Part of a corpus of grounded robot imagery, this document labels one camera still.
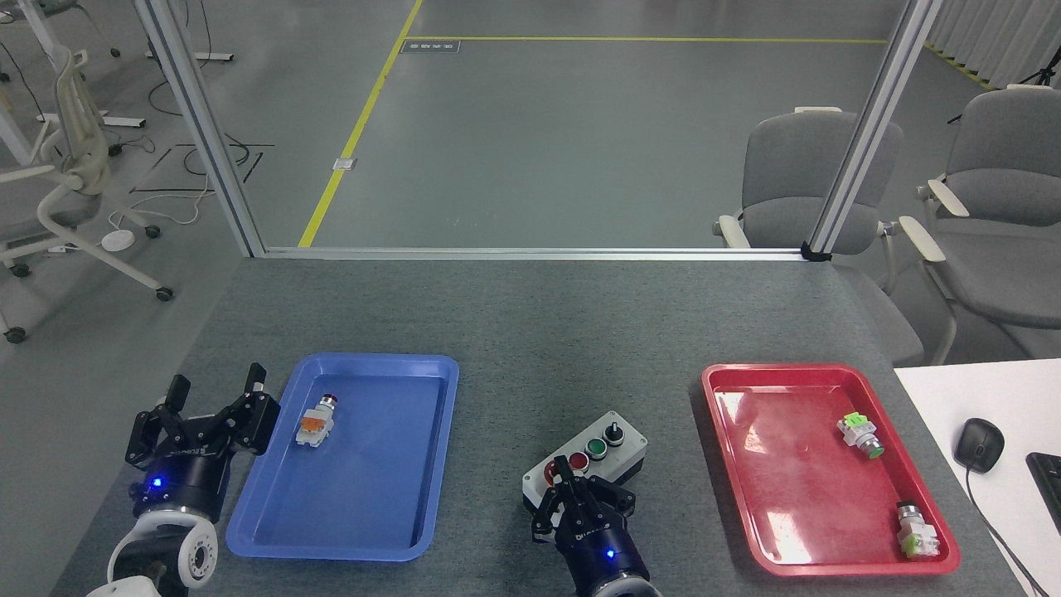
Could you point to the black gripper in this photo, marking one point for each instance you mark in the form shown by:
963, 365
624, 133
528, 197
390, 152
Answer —
601, 547
182, 485

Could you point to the grey control box with buttons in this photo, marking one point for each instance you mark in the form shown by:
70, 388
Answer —
617, 452

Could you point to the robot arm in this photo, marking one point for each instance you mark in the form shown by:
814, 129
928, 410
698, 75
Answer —
162, 555
626, 589

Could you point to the red push button orange block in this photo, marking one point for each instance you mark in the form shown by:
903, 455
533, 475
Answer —
316, 423

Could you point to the silver push button green block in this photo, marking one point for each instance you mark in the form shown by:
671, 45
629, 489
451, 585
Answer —
916, 531

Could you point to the blue plastic tray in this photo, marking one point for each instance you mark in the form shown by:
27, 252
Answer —
356, 497

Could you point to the white round floor disc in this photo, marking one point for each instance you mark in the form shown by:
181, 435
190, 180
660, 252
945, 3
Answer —
118, 240

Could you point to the red plastic tray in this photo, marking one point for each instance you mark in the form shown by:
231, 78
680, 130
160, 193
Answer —
829, 481

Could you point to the white mesh office chair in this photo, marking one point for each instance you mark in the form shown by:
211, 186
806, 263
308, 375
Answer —
79, 157

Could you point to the silver floor socket plate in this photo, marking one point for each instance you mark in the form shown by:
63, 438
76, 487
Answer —
345, 163

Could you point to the white desk foot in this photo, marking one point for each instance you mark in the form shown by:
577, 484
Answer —
211, 56
116, 122

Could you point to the black computer mouse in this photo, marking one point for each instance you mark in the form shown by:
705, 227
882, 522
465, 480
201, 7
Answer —
979, 444

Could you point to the grey floor sign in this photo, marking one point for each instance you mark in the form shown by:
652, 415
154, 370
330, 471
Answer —
430, 46

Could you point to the white desk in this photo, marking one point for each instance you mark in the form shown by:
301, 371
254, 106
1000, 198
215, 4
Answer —
1011, 390

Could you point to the black keyboard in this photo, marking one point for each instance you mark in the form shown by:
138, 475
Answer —
1048, 489

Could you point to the grey armchair beside desk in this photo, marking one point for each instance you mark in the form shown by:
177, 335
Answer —
1003, 249

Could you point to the black tripod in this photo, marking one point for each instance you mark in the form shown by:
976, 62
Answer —
1043, 76

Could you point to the silver frame rail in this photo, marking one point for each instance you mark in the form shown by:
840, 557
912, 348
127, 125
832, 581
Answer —
530, 253

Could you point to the silver frame post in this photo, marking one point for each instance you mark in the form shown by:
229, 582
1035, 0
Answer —
203, 133
870, 133

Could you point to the black post bracket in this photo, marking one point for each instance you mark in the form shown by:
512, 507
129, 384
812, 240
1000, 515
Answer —
816, 253

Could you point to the grey armchair behind post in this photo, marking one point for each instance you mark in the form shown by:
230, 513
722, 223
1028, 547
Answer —
779, 174

